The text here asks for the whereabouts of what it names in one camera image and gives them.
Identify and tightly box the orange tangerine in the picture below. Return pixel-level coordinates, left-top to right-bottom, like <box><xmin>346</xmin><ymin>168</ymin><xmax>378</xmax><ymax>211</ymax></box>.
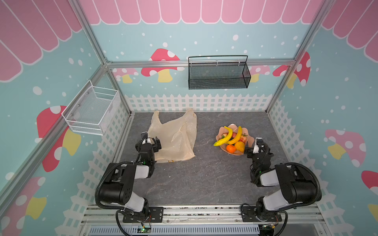
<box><xmin>226</xmin><ymin>145</ymin><xmax>237</xmax><ymax>153</ymax></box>

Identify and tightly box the translucent cream plastic bag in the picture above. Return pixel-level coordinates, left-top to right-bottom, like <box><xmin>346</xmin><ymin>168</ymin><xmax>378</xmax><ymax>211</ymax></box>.
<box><xmin>148</xmin><ymin>109</ymin><xmax>197</xmax><ymax>163</ymax></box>

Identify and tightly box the deep yellow banana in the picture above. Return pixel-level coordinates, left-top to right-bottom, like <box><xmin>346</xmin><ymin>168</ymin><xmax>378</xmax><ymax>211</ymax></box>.
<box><xmin>227</xmin><ymin>126</ymin><xmax>243</xmax><ymax>145</ymax></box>

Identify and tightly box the yellow-green banana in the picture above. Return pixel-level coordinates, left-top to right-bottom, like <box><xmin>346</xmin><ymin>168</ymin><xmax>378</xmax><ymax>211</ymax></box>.
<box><xmin>213</xmin><ymin>126</ymin><xmax>233</xmax><ymax>147</ymax></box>

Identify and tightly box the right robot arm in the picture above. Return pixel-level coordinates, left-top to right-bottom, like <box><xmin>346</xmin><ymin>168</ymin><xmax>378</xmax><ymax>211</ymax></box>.
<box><xmin>240</xmin><ymin>140</ymin><xmax>322</xmax><ymax>222</ymax></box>

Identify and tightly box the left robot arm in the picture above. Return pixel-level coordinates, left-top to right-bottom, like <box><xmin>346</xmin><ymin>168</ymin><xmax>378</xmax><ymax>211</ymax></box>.
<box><xmin>94</xmin><ymin>135</ymin><xmax>161</xmax><ymax>219</ymax></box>

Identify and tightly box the yellow mango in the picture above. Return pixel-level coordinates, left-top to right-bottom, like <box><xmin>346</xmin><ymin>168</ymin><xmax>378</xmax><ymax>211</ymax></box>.
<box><xmin>234</xmin><ymin>141</ymin><xmax>245</xmax><ymax>153</ymax></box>

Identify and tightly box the red apple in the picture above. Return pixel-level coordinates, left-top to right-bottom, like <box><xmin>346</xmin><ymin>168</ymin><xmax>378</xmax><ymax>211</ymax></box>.
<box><xmin>239</xmin><ymin>134</ymin><xmax>247</xmax><ymax>144</ymax></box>

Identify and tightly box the pink flower-shaped fruit plate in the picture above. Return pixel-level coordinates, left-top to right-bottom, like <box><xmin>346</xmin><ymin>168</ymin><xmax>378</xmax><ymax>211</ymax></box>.
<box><xmin>216</xmin><ymin>124</ymin><xmax>255</xmax><ymax>156</ymax></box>

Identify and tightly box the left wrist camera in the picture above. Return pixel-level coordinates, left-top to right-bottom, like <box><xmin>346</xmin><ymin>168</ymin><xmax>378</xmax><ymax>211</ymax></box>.
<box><xmin>141</xmin><ymin>132</ymin><xmax>149</xmax><ymax>144</ymax></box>

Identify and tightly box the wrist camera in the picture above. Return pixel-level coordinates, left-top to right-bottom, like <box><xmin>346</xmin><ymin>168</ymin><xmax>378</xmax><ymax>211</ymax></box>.
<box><xmin>253</xmin><ymin>137</ymin><xmax>264</xmax><ymax>153</ymax></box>
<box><xmin>141</xmin><ymin>132</ymin><xmax>149</xmax><ymax>144</ymax></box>

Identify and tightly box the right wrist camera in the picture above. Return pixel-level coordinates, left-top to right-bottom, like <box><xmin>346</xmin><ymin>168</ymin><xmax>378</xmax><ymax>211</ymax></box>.
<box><xmin>253</xmin><ymin>137</ymin><xmax>264</xmax><ymax>153</ymax></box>

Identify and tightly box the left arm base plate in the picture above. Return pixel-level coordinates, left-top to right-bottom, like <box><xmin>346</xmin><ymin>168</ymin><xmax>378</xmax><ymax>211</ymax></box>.
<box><xmin>122</xmin><ymin>206</ymin><xmax>164</xmax><ymax>223</ymax></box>

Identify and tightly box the white wire wall basket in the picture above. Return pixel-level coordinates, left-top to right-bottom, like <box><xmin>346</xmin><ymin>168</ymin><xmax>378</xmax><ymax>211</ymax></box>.
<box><xmin>62</xmin><ymin>81</ymin><xmax>121</xmax><ymax>136</ymax></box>

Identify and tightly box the aluminium mounting rail frame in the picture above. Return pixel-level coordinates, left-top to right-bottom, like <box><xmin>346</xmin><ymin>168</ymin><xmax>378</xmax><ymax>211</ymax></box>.
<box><xmin>77</xmin><ymin>204</ymin><xmax>331</xmax><ymax>236</ymax></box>

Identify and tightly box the black mesh wall basket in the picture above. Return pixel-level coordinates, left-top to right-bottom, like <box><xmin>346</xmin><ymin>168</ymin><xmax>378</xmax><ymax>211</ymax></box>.
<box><xmin>188</xmin><ymin>55</ymin><xmax>252</xmax><ymax>90</ymax></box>

